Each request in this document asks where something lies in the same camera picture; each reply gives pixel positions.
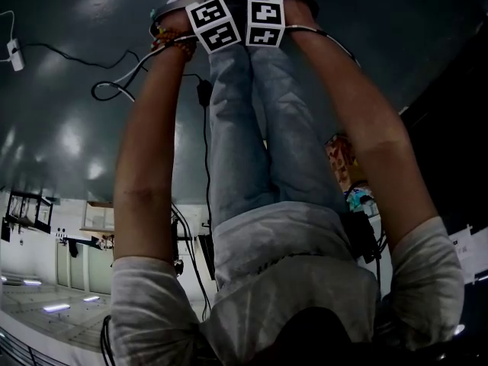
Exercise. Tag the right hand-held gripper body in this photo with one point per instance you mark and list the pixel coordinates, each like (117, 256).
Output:
(265, 22)

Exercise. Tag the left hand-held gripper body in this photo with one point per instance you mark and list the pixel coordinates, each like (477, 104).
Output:
(215, 25)

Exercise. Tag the person's right forearm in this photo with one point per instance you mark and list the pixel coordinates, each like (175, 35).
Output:
(366, 128)

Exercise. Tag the black jointed arm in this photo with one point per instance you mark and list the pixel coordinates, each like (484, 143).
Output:
(85, 241)

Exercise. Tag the person's left forearm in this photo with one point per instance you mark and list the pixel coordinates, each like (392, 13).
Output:
(148, 147)

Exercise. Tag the person's right hand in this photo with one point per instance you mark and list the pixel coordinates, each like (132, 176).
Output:
(301, 13)

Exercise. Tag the person's left hand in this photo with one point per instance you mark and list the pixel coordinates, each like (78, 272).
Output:
(173, 20)

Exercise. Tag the black power adapter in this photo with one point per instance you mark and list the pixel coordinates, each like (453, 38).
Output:
(204, 93)

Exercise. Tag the light blue jeans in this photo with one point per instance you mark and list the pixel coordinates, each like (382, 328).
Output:
(244, 135)

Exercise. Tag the colourful printed box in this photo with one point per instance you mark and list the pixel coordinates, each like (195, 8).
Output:
(341, 160)

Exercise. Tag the teal object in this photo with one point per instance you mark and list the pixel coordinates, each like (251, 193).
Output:
(358, 200)

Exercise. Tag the white power strip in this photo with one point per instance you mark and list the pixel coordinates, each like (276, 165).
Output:
(15, 54)

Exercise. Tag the black workbench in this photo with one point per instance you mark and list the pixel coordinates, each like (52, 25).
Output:
(453, 135)

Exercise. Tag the white framed window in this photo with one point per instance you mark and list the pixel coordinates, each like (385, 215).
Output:
(100, 216)

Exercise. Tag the black stand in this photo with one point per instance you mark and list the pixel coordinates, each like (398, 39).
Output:
(207, 254)

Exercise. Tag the black waist pack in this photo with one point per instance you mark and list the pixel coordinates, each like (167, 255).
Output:
(358, 235)

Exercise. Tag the grey t-shirt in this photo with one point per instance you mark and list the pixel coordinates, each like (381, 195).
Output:
(289, 280)

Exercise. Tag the ceiling light strip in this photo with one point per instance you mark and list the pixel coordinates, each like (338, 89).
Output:
(56, 308)
(91, 298)
(32, 282)

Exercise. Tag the white paper sheet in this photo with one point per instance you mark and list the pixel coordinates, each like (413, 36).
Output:
(470, 252)

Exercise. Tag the black metal frame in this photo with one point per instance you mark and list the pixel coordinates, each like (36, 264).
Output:
(38, 212)

